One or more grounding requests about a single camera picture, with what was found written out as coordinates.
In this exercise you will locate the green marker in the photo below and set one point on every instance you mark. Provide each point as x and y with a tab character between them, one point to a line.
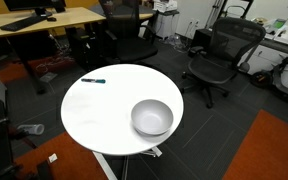
94	81

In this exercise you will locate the white bowl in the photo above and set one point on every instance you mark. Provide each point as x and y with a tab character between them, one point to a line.
152	116

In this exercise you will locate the black padded office chair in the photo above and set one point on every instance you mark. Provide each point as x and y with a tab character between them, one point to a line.
134	48

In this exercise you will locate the small white cabinet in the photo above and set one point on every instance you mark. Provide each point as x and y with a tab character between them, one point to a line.
165	25

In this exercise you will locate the black mesh office chair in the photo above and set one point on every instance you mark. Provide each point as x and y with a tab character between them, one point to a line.
210	68

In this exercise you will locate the black computer tower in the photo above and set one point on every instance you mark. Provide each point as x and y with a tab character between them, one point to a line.
80	46

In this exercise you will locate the black floor box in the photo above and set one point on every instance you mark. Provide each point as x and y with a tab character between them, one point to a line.
202	38

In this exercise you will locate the white table base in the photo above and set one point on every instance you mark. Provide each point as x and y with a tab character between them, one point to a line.
102	163

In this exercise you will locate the white printer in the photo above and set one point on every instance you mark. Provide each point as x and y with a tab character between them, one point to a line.
164	5

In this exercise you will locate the grey power strip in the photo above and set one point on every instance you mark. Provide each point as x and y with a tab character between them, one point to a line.
48	77

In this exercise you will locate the wooden desk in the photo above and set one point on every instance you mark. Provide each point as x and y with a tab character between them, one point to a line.
67	16

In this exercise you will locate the small white floor tag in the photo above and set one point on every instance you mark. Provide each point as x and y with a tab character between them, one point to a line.
53	158

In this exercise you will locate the black computer mouse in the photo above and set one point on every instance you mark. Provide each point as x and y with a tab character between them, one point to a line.
51	19

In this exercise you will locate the clear plastic container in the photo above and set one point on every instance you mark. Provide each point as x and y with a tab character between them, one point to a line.
32	129

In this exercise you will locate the black kick scooter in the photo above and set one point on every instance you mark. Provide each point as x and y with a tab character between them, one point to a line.
262	79

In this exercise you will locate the white long cabinet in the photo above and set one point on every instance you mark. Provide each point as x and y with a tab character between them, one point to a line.
267	56

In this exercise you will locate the black keyboard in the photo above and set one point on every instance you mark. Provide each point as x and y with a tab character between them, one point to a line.
22	23

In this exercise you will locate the black monitor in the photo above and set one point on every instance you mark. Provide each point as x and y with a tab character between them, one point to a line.
34	4

